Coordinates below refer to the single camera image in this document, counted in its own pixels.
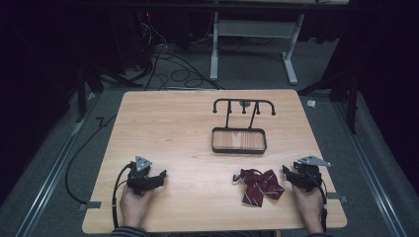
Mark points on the black hook rack with tray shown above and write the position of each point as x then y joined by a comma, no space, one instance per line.
238,141

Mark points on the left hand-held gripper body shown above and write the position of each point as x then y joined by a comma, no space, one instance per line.
140,179

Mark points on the grey round disc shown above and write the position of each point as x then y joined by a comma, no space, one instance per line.
245,104

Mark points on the grey table bracket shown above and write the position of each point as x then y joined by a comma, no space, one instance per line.
337,197
90,206

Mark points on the white crumpled paper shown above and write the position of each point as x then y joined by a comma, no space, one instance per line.
311,104

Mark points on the white metal desk frame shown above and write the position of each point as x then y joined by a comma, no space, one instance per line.
253,29

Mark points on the person's left hand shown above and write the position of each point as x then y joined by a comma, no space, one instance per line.
133,205

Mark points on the person's right hand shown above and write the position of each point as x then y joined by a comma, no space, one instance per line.
309,207

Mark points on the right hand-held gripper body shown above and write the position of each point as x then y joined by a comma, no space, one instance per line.
308,176

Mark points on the grey metal floor rail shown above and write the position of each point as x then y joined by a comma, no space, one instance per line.
369,171
56,171

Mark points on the black tripod stand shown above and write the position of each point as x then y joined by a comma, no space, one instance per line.
349,89
89,79

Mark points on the red striped bow tie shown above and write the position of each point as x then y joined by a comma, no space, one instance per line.
260,186

